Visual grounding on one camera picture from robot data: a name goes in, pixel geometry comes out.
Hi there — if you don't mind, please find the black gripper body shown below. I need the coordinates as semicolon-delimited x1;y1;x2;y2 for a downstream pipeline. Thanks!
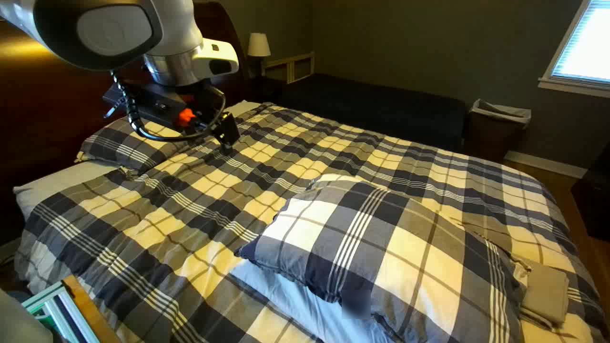
102;79;228;136

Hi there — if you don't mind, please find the flat plaid pillow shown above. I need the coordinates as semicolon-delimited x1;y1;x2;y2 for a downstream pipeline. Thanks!
74;115;192;176

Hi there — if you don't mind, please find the large plaid pillow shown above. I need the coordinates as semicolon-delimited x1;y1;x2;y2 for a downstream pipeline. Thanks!
226;173;529;343

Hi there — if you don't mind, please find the grey rounded object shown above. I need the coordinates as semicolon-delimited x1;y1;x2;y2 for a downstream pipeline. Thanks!
0;287;55;343

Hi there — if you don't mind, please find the plaid duvet cover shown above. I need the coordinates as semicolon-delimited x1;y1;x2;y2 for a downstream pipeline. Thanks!
13;98;610;343

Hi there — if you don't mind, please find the light wooden shelf unit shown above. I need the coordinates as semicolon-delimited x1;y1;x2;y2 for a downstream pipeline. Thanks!
260;51;316;87

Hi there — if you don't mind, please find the table lamp with white shade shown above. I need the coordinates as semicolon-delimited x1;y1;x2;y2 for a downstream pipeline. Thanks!
245;30;272;79

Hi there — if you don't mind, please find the white bed sheet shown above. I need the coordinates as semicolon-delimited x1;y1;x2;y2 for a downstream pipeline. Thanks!
11;159;121;220

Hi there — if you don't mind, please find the dark blue daybed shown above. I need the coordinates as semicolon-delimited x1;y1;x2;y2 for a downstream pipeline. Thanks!
253;72;470;152

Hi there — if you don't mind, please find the dark laundry bin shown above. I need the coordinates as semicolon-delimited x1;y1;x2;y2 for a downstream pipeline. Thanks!
464;106;531;163

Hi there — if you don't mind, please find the grey cloth over bin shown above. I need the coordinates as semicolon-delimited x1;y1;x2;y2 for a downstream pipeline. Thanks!
468;96;533;127

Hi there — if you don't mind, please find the beige folded cloth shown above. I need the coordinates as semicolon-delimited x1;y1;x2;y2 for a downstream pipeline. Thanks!
520;262;571;329

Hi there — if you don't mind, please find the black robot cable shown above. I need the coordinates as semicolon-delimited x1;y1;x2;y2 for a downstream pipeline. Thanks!
108;66;224;142

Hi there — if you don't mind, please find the wooden frame with teal panel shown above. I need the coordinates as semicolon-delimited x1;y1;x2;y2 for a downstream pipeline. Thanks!
20;272;121;343

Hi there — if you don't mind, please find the window with white frame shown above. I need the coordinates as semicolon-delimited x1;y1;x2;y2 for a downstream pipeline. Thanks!
537;0;610;100

